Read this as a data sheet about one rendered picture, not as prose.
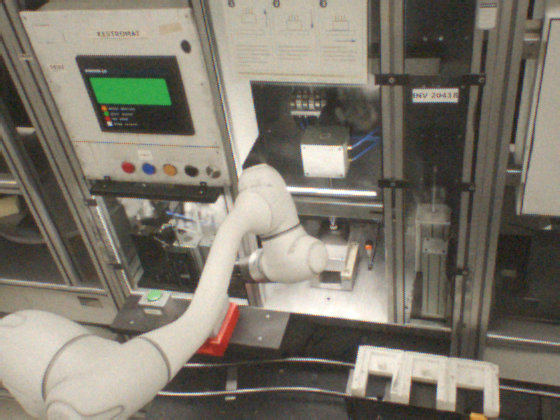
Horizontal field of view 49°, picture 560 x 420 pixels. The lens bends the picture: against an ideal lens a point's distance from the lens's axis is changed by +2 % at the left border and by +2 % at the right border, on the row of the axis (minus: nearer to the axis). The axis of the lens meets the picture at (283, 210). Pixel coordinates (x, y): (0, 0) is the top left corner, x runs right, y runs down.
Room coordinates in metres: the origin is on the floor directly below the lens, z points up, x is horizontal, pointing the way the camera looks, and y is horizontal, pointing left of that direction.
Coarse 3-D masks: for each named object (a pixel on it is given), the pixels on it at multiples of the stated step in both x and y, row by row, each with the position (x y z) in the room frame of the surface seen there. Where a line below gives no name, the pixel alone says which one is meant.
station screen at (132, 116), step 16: (96, 96) 1.35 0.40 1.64; (112, 112) 1.34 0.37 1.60; (128, 112) 1.33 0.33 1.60; (144, 112) 1.31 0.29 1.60; (160, 112) 1.30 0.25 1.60; (176, 112) 1.29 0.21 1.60; (112, 128) 1.35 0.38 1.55; (128, 128) 1.33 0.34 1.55; (144, 128) 1.32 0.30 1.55; (160, 128) 1.30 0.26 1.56; (176, 128) 1.29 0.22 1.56
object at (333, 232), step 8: (320, 224) 1.44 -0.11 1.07; (328, 224) 1.43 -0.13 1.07; (336, 224) 1.42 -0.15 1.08; (344, 224) 1.42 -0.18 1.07; (320, 232) 1.40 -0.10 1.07; (328, 232) 1.39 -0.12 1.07; (336, 232) 1.39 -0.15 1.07; (344, 232) 1.38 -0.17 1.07; (320, 240) 1.40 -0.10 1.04; (328, 240) 1.39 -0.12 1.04; (336, 240) 1.38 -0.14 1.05; (344, 240) 1.37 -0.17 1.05
